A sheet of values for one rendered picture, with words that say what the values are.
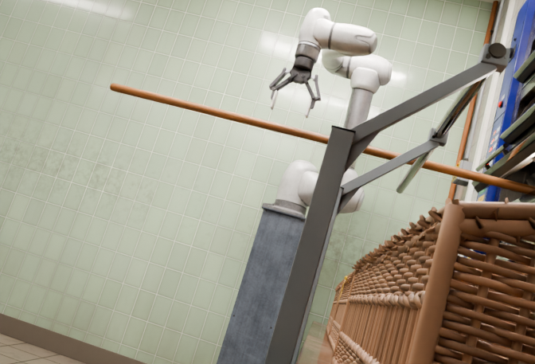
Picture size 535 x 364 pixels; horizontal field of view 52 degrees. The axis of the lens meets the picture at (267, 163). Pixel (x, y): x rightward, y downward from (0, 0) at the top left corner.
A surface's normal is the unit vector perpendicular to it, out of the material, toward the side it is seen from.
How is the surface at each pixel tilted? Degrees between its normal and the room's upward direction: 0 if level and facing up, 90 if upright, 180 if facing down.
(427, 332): 90
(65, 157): 90
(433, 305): 90
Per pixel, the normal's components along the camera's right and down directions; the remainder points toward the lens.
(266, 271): -0.16, -0.26
